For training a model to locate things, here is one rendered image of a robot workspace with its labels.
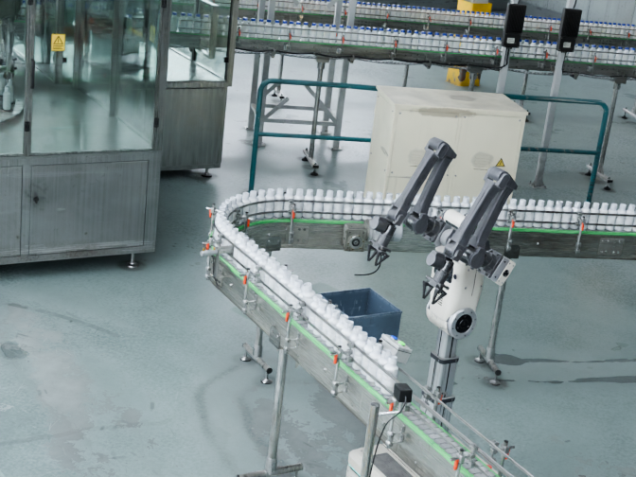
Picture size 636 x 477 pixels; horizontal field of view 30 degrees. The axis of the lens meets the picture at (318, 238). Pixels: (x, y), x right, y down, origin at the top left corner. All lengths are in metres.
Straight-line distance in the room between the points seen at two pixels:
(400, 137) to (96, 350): 3.20
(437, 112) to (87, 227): 2.89
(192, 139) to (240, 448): 4.65
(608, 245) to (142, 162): 3.19
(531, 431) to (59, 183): 3.50
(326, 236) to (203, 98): 3.79
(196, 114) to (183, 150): 0.35
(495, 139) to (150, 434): 4.25
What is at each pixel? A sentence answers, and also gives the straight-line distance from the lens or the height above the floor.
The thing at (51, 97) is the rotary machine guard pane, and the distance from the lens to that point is 8.01.
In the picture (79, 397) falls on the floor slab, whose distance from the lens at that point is 6.88.
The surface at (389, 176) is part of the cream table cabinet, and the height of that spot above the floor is 0.59.
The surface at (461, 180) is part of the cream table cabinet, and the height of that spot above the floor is 0.59.
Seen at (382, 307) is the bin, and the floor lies 0.90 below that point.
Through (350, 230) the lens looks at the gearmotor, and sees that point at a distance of 6.87.
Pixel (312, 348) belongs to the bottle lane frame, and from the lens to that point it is 5.41.
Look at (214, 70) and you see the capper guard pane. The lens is 10.52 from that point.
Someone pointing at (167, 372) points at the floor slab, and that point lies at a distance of 7.19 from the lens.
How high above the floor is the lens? 3.25
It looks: 20 degrees down
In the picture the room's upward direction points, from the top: 7 degrees clockwise
